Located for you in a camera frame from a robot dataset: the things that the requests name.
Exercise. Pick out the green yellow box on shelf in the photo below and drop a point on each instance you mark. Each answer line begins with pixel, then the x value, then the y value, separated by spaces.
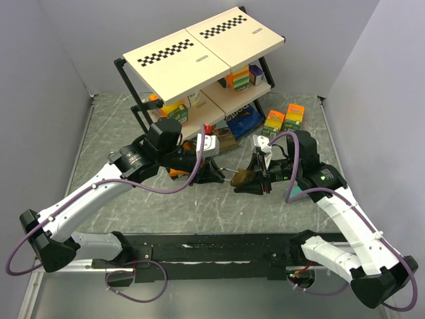
pixel 177 111

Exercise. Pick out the blue snack bag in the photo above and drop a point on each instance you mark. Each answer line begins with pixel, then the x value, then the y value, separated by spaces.
pixel 243 121

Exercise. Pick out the orange green box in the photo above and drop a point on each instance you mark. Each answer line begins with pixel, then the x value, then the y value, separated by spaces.
pixel 294 118
pixel 273 124

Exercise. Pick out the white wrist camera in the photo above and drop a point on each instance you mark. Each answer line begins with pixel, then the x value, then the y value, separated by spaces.
pixel 211 144
pixel 261 144

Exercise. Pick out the aluminium frame rail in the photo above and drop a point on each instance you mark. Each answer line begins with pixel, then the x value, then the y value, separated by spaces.
pixel 77 266

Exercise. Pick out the white carton on shelf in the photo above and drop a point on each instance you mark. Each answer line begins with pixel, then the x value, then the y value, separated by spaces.
pixel 193 99

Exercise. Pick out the orange Kettle chips bag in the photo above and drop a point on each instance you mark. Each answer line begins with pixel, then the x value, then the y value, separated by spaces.
pixel 173 173

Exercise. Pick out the orange green box right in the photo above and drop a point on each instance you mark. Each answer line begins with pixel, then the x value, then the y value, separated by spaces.
pixel 294 118

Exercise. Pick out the purple white small box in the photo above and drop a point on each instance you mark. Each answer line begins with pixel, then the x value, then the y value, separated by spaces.
pixel 256 74

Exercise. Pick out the orange bottle on shelf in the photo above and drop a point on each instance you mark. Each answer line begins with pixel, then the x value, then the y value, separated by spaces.
pixel 155 105

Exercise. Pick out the large brass padlock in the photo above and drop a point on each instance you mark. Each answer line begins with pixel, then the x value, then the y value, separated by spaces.
pixel 239 177

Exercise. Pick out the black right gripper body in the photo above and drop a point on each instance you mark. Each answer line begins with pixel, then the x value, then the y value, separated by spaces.
pixel 280 169

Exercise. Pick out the orange green box left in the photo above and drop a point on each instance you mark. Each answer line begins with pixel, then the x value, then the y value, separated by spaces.
pixel 273 124

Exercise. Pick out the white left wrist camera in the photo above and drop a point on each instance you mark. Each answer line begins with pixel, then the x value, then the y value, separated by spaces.
pixel 211 144

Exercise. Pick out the brass padlock with key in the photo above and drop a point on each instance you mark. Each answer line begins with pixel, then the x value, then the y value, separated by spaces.
pixel 110 156

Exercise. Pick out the black frame cream shelf rack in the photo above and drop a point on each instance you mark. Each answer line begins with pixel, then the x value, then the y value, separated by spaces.
pixel 200 57

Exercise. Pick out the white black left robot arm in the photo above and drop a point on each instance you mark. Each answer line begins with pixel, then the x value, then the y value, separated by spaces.
pixel 52 232

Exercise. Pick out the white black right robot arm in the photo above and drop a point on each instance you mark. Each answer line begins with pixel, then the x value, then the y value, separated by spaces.
pixel 375 270

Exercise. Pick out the stacked sponges pack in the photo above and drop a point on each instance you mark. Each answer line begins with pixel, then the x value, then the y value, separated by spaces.
pixel 239 79

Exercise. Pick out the teal rectangular box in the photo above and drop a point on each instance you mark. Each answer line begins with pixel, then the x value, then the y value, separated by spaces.
pixel 295 192

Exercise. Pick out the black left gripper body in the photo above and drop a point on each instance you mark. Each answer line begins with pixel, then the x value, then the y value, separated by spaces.
pixel 182 159

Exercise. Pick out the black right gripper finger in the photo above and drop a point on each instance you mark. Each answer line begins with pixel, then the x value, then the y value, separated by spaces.
pixel 251 187
pixel 257 167

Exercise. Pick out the brown chips bag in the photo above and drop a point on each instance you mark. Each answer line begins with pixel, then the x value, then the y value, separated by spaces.
pixel 225 137

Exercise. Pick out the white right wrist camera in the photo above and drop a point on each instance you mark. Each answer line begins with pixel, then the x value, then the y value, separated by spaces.
pixel 261 144

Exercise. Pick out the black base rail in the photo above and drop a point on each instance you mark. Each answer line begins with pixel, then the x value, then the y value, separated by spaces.
pixel 210 256

